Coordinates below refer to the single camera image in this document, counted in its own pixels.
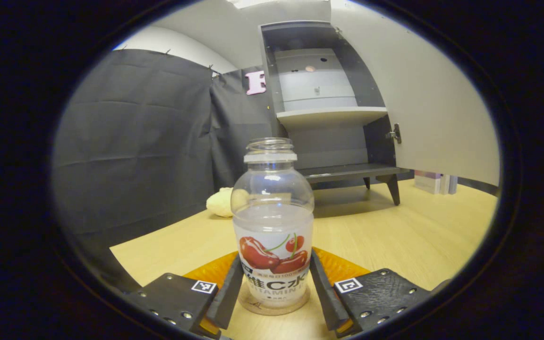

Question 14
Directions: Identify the black backdrop cloth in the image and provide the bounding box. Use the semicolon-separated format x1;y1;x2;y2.
51;49;500;296

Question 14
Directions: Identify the metal door hinge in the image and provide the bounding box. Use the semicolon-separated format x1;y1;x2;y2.
385;123;403;145

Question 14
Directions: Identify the grey cabinet door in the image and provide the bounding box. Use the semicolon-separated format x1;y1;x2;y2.
331;0;502;187

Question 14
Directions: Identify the ceiling light panel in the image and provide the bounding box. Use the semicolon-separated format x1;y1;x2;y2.
229;0;301;8

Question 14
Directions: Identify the white cabinet shelf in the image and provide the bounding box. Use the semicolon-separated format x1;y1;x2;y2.
275;106;389;131

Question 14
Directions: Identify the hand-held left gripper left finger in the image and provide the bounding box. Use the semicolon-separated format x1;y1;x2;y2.
128;251;246;339

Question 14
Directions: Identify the pink brown book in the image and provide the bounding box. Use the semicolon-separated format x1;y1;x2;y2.
413;170;443;195

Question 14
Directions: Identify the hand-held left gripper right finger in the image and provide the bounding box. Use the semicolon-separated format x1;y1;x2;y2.
309;248;451;338

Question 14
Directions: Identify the dark grey cabinet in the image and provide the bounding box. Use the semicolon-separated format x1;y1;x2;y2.
259;20;415;206

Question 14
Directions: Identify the pale yellow soft object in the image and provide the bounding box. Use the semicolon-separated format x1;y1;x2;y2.
205;187;235;218

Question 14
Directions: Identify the clear bottle cherry label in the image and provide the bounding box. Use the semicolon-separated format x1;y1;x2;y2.
230;137;315;310

